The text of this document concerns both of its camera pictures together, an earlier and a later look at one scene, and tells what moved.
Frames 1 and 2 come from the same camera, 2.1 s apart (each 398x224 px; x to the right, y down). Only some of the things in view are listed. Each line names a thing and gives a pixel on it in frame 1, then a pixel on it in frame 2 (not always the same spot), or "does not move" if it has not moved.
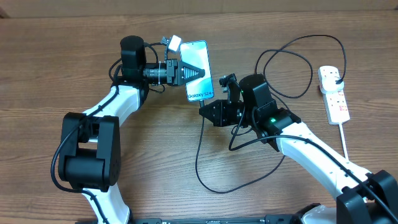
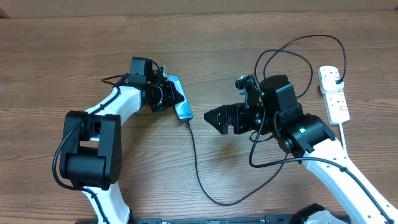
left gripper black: (173, 64) -> (173, 96)
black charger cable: (198, 177) -> (275, 51)
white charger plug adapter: (327, 81) does not move
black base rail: (269, 219) does not move
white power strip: (337, 107) does not move
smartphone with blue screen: (196, 53) -> (183, 109)
